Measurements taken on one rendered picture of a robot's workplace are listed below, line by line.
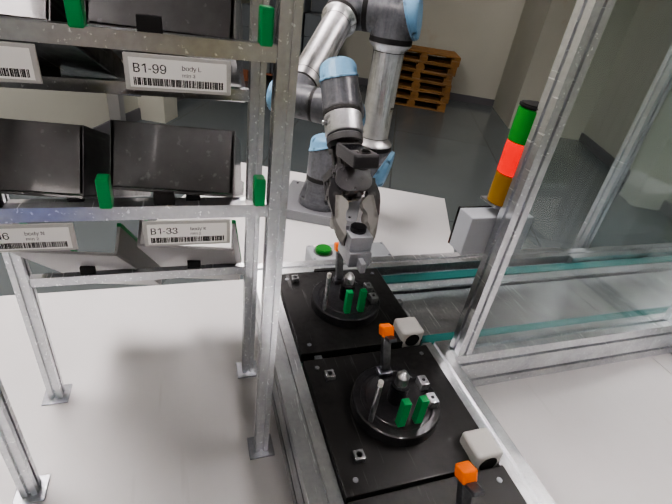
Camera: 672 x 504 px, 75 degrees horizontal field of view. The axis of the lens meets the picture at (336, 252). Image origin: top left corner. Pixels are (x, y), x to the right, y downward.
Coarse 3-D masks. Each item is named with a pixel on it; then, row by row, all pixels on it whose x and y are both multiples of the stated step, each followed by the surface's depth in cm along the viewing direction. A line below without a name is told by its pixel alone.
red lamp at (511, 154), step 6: (510, 144) 65; (516, 144) 64; (504, 150) 66; (510, 150) 65; (516, 150) 64; (522, 150) 64; (504, 156) 66; (510, 156) 65; (516, 156) 65; (504, 162) 66; (510, 162) 65; (516, 162) 65; (498, 168) 68; (504, 168) 66; (510, 168) 66; (504, 174) 67; (510, 174) 66
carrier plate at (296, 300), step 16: (320, 272) 98; (352, 272) 100; (368, 272) 101; (288, 288) 92; (304, 288) 92; (384, 288) 96; (288, 304) 87; (304, 304) 88; (384, 304) 91; (288, 320) 85; (304, 320) 84; (320, 320) 84; (384, 320) 87; (304, 336) 80; (320, 336) 81; (336, 336) 81; (352, 336) 82; (368, 336) 82; (304, 352) 77; (320, 352) 77; (336, 352) 79; (352, 352) 80
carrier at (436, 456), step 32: (416, 352) 80; (320, 384) 71; (352, 384) 72; (384, 384) 70; (416, 384) 71; (448, 384) 75; (320, 416) 66; (352, 416) 67; (384, 416) 65; (416, 416) 64; (448, 416) 69; (352, 448) 62; (384, 448) 63; (416, 448) 64; (448, 448) 64; (480, 448) 63; (352, 480) 58; (384, 480) 59; (416, 480) 59
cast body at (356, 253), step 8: (352, 224) 80; (360, 224) 80; (352, 232) 79; (360, 232) 79; (368, 232) 80; (352, 240) 78; (360, 240) 78; (368, 240) 79; (344, 248) 81; (352, 248) 79; (360, 248) 79; (368, 248) 80; (344, 256) 81; (352, 256) 79; (360, 256) 80; (368, 256) 80; (352, 264) 80; (360, 264) 78; (368, 264) 81; (360, 272) 79
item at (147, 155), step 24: (120, 144) 47; (144, 144) 47; (168, 144) 48; (192, 144) 48; (216, 144) 49; (120, 168) 47; (144, 168) 48; (168, 168) 48; (192, 168) 49; (216, 168) 49; (240, 168) 64; (192, 192) 49; (216, 192) 49; (240, 192) 67
